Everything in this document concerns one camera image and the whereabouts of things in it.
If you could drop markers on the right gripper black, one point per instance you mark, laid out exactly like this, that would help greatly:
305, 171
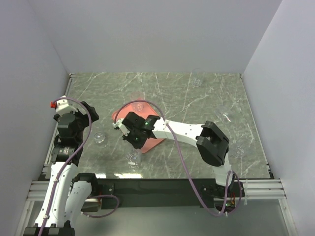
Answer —
137, 145

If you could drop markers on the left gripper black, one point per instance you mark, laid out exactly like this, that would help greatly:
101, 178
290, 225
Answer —
84, 117

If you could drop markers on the clear glass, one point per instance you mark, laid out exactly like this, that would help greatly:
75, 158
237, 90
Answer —
137, 96
134, 157
100, 136
197, 77

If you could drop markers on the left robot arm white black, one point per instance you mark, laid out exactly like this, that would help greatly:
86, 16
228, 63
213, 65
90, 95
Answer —
66, 192

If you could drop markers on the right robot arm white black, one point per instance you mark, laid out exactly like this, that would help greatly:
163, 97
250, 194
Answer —
211, 142

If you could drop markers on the salmon pink plastic tray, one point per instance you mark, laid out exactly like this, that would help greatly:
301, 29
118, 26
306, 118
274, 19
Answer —
147, 110

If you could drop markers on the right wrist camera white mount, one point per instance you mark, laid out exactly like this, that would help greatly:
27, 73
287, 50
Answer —
118, 125

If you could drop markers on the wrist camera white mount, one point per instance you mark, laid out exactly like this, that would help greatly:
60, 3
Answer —
62, 106
118, 125

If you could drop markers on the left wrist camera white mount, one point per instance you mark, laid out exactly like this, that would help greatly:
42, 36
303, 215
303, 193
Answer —
62, 106

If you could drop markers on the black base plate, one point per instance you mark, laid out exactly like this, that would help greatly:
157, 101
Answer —
111, 193

